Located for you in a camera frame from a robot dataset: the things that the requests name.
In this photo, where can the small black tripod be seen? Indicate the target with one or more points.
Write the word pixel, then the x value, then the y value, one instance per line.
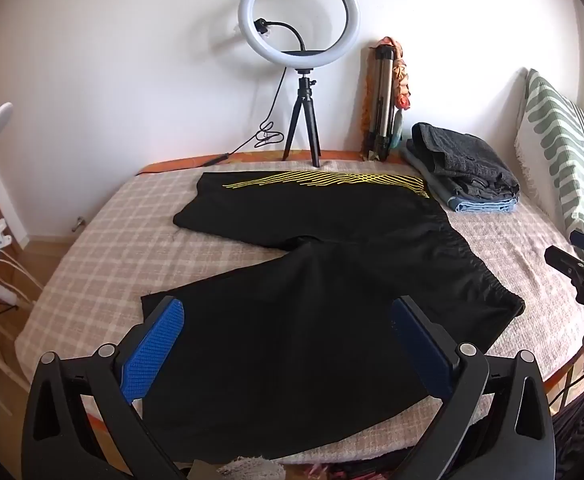
pixel 303 95

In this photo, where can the orange bedsheet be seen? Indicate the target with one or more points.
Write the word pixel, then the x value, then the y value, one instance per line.
pixel 182 162

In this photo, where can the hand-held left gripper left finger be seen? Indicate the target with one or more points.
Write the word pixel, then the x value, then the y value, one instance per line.
pixel 154 350

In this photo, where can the black gooseneck phone holder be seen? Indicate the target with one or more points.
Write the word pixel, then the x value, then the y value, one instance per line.
pixel 292 30

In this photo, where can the white fringed cloth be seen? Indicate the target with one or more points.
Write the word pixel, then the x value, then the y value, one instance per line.
pixel 252 470

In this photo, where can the folded dark grey pants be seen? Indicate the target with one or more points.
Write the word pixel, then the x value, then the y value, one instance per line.
pixel 467 155

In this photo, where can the black pants with yellow stripes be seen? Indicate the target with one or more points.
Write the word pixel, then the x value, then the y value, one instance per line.
pixel 322 310

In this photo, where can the white power strip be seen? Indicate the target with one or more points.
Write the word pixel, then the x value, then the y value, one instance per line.
pixel 4 292

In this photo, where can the folded silver tripod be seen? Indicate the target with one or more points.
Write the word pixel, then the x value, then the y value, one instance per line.
pixel 379 105

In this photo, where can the orange patterned scarf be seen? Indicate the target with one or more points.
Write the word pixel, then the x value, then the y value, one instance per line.
pixel 402 75

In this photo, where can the folded blue jeans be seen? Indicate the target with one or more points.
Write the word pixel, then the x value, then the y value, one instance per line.
pixel 482 206

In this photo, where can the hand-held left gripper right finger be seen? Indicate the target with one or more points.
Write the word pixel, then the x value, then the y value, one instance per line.
pixel 422 350

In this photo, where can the plaid beige blanket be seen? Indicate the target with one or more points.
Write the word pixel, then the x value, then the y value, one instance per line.
pixel 112 240

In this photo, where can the green striped white pillow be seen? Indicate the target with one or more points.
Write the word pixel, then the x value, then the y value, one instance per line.
pixel 557 130

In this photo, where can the metal door stop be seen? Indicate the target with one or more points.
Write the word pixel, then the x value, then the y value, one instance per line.
pixel 78 221

